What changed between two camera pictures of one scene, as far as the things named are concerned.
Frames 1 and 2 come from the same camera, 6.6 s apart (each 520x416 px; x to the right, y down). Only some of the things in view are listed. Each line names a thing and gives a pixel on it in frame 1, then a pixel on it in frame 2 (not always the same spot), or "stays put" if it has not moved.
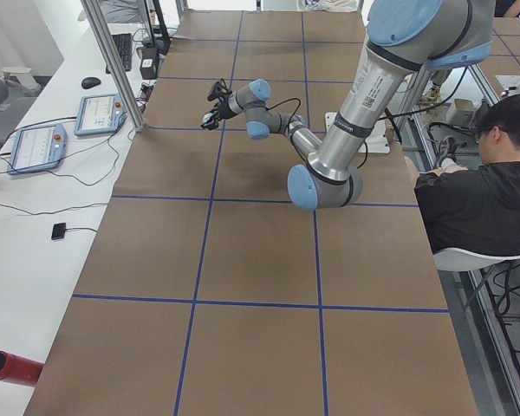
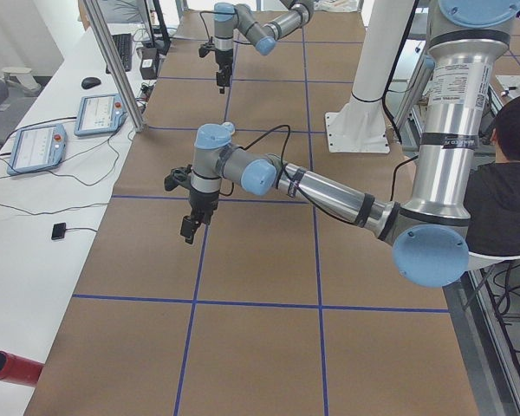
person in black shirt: x=491 y=208 stays put
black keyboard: x=123 y=43 stays put
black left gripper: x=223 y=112 → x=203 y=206
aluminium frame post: x=104 y=37 stays put
